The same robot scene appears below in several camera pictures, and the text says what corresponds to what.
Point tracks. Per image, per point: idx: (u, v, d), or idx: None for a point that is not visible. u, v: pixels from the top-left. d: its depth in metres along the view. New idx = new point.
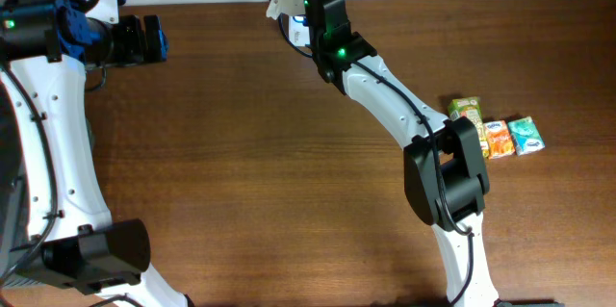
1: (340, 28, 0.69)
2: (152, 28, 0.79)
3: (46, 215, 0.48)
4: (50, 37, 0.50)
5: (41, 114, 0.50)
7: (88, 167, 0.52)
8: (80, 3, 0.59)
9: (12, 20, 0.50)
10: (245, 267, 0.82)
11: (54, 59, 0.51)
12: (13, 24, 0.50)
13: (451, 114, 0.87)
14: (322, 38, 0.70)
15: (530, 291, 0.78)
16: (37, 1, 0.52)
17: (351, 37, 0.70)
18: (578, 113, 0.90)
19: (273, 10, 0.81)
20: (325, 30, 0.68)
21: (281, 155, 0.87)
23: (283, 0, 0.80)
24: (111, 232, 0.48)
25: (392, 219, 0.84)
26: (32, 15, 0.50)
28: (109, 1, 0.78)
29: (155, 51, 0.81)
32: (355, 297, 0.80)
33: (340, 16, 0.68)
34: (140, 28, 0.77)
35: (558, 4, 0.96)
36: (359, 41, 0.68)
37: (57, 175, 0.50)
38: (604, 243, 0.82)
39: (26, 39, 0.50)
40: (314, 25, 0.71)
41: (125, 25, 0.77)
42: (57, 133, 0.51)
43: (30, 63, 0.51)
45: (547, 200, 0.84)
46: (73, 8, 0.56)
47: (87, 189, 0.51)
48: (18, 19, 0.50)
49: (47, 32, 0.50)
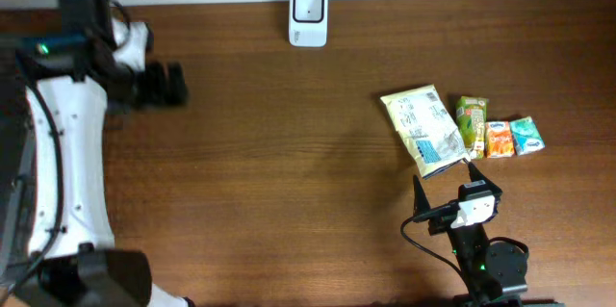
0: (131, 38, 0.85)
1: (462, 236, 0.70)
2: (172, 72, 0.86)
3: (49, 230, 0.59)
4: (78, 65, 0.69)
5: (60, 129, 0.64)
7: (95, 180, 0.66)
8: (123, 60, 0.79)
9: (46, 46, 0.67)
10: (245, 267, 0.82)
11: (79, 81, 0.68)
12: (47, 50, 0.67)
13: (457, 111, 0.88)
14: (477, 257, 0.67)
15: (532, 292, 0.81)
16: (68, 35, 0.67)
17: (481, 253, 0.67)
18: (577, 113, 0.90)
19: (461, 220, 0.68)
20: (454, 247, 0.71)
21: (281, 156, 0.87)
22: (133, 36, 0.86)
23: (475, 213, 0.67)
24: (108, 259, 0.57)
25: (392, 218, 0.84)
26: (64, 45, 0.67)
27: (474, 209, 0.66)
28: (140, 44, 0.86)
29: (171, 92, 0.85)
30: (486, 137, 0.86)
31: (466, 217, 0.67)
32: (354, 297, 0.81)
33: (462, 237, 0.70)
34: (163, 74, 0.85)
35: (561, 3, 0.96)
36: (486, 273, 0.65)
37: (64, 202, 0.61)
38: (602, 243, 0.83)
39: (64, 69, 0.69)
40: (452, 233, 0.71)
41: (148, 70, 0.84)
42: (72, 148, 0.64)
43: (56, 86, 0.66)
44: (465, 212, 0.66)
45: (546, 201, 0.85)
46: (101, 43, 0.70)
47: (85, 221, 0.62)
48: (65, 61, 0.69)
49: (76, 58, 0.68)
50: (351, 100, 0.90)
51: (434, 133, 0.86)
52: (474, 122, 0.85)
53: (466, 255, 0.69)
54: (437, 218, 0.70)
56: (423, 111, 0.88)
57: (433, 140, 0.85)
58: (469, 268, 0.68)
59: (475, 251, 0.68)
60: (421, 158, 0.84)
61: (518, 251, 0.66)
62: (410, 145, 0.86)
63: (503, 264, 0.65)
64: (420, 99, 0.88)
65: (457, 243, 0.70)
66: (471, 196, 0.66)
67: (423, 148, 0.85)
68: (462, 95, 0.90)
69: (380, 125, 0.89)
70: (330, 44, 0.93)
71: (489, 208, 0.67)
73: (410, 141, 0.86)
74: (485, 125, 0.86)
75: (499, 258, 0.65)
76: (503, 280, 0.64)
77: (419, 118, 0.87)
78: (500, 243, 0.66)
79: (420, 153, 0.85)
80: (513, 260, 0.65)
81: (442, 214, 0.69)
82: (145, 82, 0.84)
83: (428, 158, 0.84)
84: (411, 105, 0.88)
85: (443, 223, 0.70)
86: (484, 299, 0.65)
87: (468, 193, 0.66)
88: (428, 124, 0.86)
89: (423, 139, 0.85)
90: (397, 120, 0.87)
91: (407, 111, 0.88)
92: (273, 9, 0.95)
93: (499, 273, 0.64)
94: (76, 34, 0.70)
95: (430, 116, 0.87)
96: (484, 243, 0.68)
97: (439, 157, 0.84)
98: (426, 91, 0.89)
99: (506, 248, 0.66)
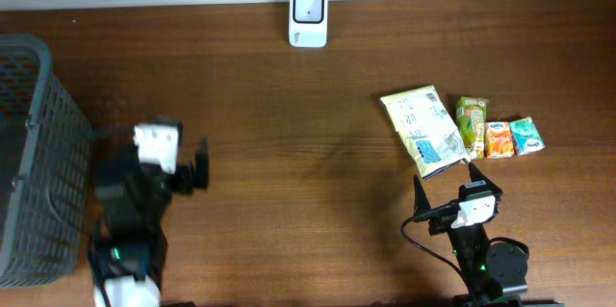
0: (155, 144, 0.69)
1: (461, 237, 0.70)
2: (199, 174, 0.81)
3: None
4: (143, 265, 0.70)
5: None
7: None
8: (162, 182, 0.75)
9: (118, 252, 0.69)
10: (245, 267, 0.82)
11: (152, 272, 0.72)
12: (119, 256, 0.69)
13: (457, 111, 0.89)
14: (477, 258, 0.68)
15: (532, 291, 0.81)
16: (128, 231, 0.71)
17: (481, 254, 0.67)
18: (577, 114, 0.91)
19: (461, 220, 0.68)
20: (454, 248, 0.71)
21: (281, 156, 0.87)
22: (158, 140, 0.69)
23: (475, 213, 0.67)
24: None
25: (392, 218, 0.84)
26: (134, 247, 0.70)
27: (474, 209, 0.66)
28: (168, 149, 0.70)
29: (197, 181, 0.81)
30: (485, 138, 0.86)
31: (466, 217, 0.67)
32: (355, 297, 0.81)
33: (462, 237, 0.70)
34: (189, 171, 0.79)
35: (560, 4, 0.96)
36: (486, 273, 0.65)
37: None
38: (602, 243, 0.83)
39: (134, 270, 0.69)
40: (452, 234, 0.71)
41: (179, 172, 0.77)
42: None
43: (120, 290, 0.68)
44: (465, 213, 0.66)
45: (546, 200, 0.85)
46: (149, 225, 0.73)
47: None
48: (113, 231, 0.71)
49: (144, 251, 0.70)
50: (352, 100, 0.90)
51: (434, 134, 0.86)
52: (474, 122, 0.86)
53: (466, 256, 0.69)
54: (438, 218, 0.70)
56: (423, 111, 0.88)
57: (433, 140, 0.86)
58: (469, 268, 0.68)
59: (475, 251, 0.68)
60: (421, 158, 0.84)
61: (518, 251, 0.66)
62: (410, 145, 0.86)
63: (503, 265, 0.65)
64: (420, 99, 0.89)
65: (457, 244, 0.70)
66: (471, 196, 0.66)
67: (423, 148, 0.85)
68: (462, 95, 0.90)
69: (381, 125, 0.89)
70: (330, 45, 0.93)
71: (489, 208, 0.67)
73: (410, 141, 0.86)
74: (485, 126, 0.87)
75: (500, 259, 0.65)
76: (503, 280, 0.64)
77: (419, 118, 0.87)
78: (500, 243, 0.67)
79: (420, 153, 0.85)
80: (513, 260, 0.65)
81: (442, 214, 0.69)
82: (173, 188, 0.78)
83: (428, 159, 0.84)
84: (411, 105, 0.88)
85: (443, 223, 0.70)
86: (485, 299, 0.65)
87: (469, 193, 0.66)
88: (428, 124, 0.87)
89: (423, 139, 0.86)
90: (398, 121, 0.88)
91: (407, 112, 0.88)
92: (273, 10, 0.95)
93: (499, 274, 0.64)
94: (112, 209, 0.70)
95: (430, 116, 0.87)
96: (485, 244, 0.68)
97: (439, 157, 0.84)
98: (426, 92, 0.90)
99: (506, 248, 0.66)
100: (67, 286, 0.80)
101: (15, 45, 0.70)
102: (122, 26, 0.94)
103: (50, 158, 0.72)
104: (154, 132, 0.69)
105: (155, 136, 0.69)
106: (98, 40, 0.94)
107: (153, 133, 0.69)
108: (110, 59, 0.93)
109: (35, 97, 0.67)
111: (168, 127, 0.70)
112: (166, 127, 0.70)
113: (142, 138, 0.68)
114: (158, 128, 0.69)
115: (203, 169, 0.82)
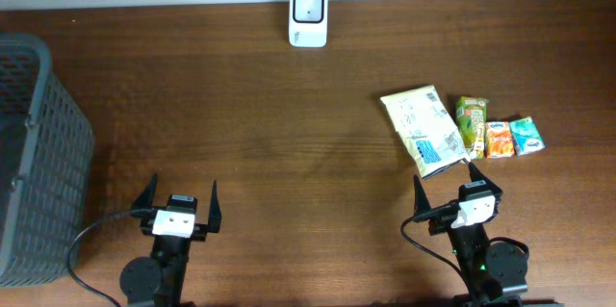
0: (170, 228, 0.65)
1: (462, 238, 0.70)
2: (213, 212, 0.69)
3: None
4: None
5: None
7: None
8: (155, 252, 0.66)
9: None
10: (246, 267, 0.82)
11: None
12: None
13: (457, 111, 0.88)
14: (477, 258, 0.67)
15: (532, 291, 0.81)
16: None
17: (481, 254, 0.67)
18: (577, 114, 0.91)
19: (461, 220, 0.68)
20: (454, 248, 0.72)
21: (281, 156, 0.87)
22: (175, 224, 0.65)
23: (475, 213, 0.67)
24: None
25: (392, 218, 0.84)
26: None
27: (474, 209, 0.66)
28: (185, 231, 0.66)
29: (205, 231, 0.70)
30: (485, 138, 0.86)
31: (465, 217, 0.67)
32: (355, 297, 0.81)
33: (463, 238, 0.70)
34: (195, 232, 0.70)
35: (559, 4, 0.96)
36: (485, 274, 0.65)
37: None
38: (601, 243, 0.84)
39: None
40: (453, 234, 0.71)
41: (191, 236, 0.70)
42: None
43: None
44: (464, 213, 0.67)
45: (546, 200, 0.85)
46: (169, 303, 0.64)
47: None
48: None
49: None
50: (351, 100, 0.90)
51: (434, 134, 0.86)
52: (474, 122, 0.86)
53: (466, 255, 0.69)
54: (438, 218, 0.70)
56: (423, 111, 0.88)
57: (433, 140, 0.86)
58: (469, 268, 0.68)
59: (475, 250, 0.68)
60: (421, 159, 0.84)
61: (518, 251, 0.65)
62: (410, 146, 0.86)
63: (503, 264, 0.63)
64: (420, 99, 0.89)
65: (457, 245, 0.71)
66: (471, 196, 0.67)
67: (423, 148, 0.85)
68: (462, 95, 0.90)
69: (381, 125, 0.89)
70: (330, 44, 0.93)
71: (489, 208, 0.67)
73: (410, 141, 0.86)
74: (485, 126, 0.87)
75: (499, 258, 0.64)
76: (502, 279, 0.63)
77: (420, 118, 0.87)
78: (500, 243, 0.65)
79: (420, 153, 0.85)
80: (513, 260, 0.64)
81: (442, 214, 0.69)
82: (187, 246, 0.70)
83: (428, 159, 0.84)
84: (411, 105, 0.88)
85: (443, 223, 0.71)
86: (484, 298, 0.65)
87: (468, 193, 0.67)
88: (428, 125, 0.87)
89: (423, 140, 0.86)
90: (398, 121, 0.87)
91: (407, 112, 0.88)
92: (273, 9, 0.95)
93: (499, 274, 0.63)
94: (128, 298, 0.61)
95: (430, 116, 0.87)
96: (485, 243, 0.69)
97: (439, 157, 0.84)
98: (426, 92, 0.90)
99: (506, 248, 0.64)
100: (68, 286, 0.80)
101: (16, 45, 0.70)
102: (122, 26, 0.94)
103: (50, 159, 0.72)
104: (171, 217, 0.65)
105: (172, 219, 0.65)
106: (98, 40, 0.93)
107: (170, 218, 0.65)
108: (110, 59, 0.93)
109: (34, 97, 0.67)
111: (187, 211, 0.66)
112: (183, 210, 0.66)
113: (160, 224, 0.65)
114: (176, 213, 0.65)
115: (215, 208, 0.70)
